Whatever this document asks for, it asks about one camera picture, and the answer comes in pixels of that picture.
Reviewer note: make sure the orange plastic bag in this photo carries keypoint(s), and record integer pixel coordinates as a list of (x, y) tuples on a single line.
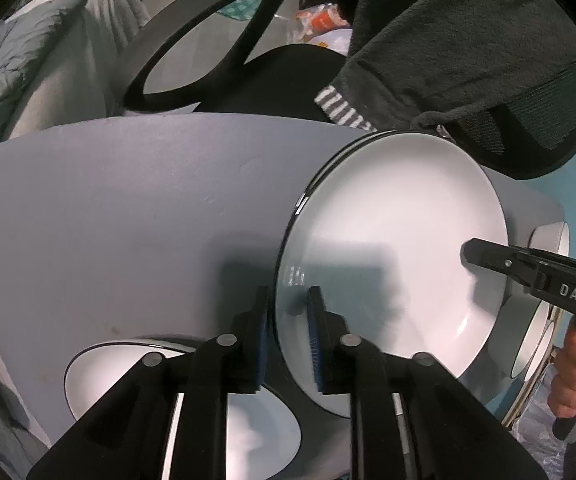
[(317, 20)]

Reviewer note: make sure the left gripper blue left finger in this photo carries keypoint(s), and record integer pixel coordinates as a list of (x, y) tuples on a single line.
[(250, 355)]

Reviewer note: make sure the person's right hand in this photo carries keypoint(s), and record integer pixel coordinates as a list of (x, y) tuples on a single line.
[(562, 398)]

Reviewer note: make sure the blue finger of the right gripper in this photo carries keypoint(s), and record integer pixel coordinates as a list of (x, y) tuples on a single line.
[(519, 264)]

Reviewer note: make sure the black mesh office chair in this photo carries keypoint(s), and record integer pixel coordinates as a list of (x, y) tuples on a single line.
[(526, 137)]

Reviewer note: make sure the white plate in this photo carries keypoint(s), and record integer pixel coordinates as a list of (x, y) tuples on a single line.
[(263, 435), (381, 232)]

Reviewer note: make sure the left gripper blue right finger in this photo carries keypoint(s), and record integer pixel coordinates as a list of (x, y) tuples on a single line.
[(325, 332)]

